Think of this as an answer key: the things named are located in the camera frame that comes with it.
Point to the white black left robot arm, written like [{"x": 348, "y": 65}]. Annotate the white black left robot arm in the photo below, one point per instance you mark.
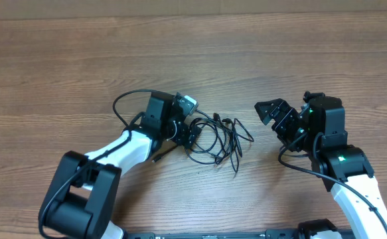
[{"x": 80, "y": 200}]

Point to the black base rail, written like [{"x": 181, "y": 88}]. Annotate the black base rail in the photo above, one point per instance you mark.
[{"x": 268, "y": 234}]

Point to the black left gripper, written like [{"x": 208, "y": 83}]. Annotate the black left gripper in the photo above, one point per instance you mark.
[{"x": 180, "y": 139}]

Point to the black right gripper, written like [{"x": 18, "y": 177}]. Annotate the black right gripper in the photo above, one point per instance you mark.
[{"x": 275, "y": 107}]

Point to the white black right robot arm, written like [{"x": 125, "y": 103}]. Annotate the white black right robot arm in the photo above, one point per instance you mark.
[{"x": 319, "y": 130}]

